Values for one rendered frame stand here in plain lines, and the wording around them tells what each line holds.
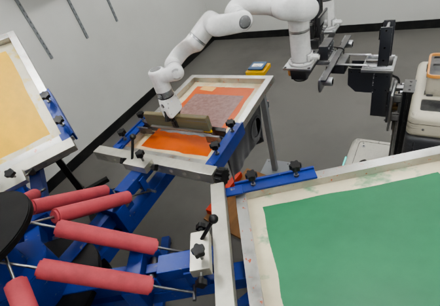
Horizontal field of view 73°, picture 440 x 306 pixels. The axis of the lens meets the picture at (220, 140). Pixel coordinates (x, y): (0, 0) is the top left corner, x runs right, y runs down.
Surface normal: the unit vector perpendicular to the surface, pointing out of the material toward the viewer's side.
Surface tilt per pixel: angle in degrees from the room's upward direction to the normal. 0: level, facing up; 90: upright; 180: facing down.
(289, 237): 0
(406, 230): 0
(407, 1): 90
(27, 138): 32
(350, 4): 90
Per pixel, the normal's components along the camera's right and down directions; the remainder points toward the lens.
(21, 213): -0.23, -0.77
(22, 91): 0.09, -0.43
